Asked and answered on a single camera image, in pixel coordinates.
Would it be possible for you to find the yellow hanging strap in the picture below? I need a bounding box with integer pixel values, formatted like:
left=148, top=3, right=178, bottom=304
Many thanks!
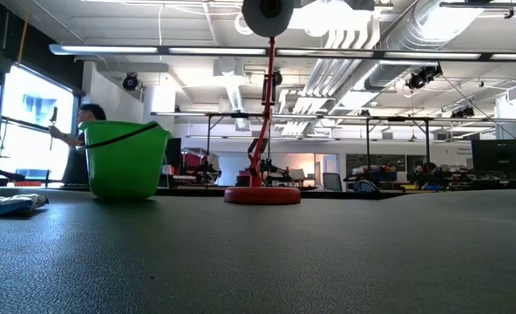
left=17, top=12, right=29, bottom=65

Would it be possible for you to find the black stick tool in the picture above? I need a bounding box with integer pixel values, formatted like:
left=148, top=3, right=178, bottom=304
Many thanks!
left=49, top=106, right=59, bottom=152

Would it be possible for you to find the green plastic bucket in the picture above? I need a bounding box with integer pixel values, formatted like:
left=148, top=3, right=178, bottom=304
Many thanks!
left=75, top=120, right=173, bottom=201

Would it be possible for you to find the white blue ball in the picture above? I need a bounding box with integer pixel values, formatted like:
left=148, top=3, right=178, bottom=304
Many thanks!
left=354, top=179, right=379, bottom=195

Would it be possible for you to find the blue storage bin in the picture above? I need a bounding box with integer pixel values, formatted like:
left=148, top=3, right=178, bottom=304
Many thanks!
left=357, top=164, right=398, bottom=183

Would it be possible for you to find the black monitor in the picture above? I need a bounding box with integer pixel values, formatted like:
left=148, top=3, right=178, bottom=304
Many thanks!
left=470, top=138, right=516, bottom=174

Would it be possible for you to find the grey office chair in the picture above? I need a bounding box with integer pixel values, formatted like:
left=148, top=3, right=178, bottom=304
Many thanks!
left=322, top=172, right=343, bottom=192

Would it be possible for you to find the black hanging camera rig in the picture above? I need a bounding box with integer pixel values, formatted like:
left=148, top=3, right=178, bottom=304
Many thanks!
left=404, top=64, right=444, bottom=92
left=451, top=106, right=476, bottom=119

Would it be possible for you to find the person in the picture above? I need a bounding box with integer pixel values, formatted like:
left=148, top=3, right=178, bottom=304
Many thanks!
left=414, top=161, right=443, bottom=189
left=48, top=103, right=107, bottom=187

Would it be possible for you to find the silver ventilation duct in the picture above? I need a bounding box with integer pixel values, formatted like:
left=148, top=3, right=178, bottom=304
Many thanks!
left=362, top=0, right=485, bottom=91

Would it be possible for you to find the black table mat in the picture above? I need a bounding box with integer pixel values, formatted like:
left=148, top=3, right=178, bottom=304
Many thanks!
left=0, top=186, right=516, bottom=314

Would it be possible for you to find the red background machine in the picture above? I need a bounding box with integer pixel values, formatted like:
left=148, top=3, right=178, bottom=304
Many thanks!
left=178, top=147, right=220, bottom=180

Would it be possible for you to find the red desk lamp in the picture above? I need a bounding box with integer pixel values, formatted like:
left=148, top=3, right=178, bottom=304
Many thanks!
left=222, top=0, right=302, bottom=206

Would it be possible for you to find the overhead light bar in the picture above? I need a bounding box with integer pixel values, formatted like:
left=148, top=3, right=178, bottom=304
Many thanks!
left=48, top=42, right=516, bottom=62

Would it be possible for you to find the white chair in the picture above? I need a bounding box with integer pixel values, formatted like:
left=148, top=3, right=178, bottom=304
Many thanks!
left=289, top=167, right=306, bottom=187

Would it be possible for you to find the black round ceiling device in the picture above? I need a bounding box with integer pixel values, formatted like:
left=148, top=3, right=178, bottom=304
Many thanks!
left=121, top=72, right=140, bottom=92

